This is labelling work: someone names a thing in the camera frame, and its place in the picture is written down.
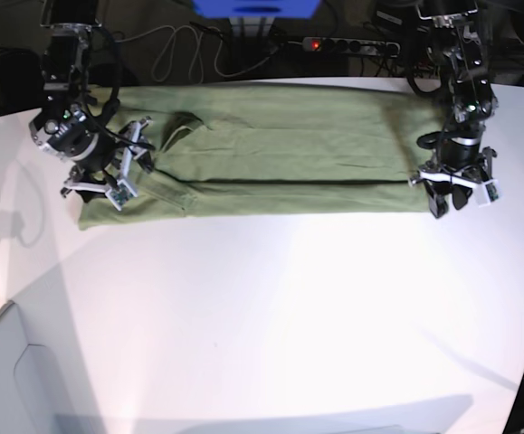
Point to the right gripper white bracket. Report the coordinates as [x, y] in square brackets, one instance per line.
[102, 171]

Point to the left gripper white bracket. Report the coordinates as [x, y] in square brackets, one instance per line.
[474, 179]

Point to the green T-shirt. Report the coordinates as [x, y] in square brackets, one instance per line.
[269, 148]

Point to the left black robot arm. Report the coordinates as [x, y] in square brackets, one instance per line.
[465, 92]

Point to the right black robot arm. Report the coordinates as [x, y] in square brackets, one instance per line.
[67, 129]

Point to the black power strip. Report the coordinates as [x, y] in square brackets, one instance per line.
[359, 47]

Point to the blue box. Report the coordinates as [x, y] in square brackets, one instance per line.
[257, 8]

